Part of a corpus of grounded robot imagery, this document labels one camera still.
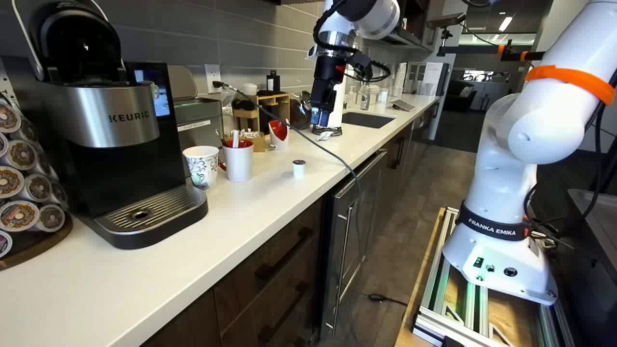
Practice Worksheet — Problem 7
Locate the dark countertop sink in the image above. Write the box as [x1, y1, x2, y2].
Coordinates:
[342, 109, 397, 131]

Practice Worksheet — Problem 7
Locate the red and white tilted cup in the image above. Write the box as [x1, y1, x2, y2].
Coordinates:
[266, 117, 291, 150]

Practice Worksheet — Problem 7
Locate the white wall outlet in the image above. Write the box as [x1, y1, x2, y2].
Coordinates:
[203, 61, 224, 92]

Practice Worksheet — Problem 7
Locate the thin black counter cable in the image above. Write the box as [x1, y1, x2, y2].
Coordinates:
[212, 79, 361, 179]

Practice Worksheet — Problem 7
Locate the small black bottle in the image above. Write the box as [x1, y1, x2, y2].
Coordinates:
[264, 67, 284, 96]

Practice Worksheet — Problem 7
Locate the white mug red interior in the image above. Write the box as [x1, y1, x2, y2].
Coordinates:
[218, 136, 257, 185]

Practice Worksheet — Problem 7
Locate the patterned white paper cup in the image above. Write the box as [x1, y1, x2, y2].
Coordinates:
[181, 144, 222, 188]

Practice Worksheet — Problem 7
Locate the dark cabinet drawer handle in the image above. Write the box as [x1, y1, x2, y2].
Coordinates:
[253, 225, 318, 285]
[257, 279, 313, 347]

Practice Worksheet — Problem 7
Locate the wooden countertop organizer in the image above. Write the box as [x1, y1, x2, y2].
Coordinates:
[230, 92, 291, 135]

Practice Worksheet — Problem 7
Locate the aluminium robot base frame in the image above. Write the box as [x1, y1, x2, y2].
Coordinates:
[411, 204, 563, 347]

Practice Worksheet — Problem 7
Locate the small white bottle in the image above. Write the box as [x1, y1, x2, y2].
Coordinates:
[374, 86, 392, 111]

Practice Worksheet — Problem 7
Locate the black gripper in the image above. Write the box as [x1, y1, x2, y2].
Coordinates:
[311, 54, 349, 140]

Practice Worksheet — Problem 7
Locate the stainless steel dishwasher front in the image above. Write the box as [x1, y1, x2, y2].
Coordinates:
[318, 148, 392, 337]

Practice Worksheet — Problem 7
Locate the black silver Keurig coffee machine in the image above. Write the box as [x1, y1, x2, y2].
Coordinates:
[12, 0, 210, 250]

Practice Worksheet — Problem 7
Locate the coffee pod carousel holder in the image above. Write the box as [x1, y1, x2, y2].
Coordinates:
[0, 59, 75, 271]

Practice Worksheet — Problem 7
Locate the wide orange arm strap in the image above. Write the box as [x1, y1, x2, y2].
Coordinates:
[525, 63, 617, 108]

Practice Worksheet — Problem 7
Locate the stainless steel toaster appliance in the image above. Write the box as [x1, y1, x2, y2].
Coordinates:
[174, 96, 224, 150]

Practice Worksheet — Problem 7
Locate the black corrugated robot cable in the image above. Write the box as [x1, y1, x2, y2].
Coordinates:
[311, 0, 394, 84]

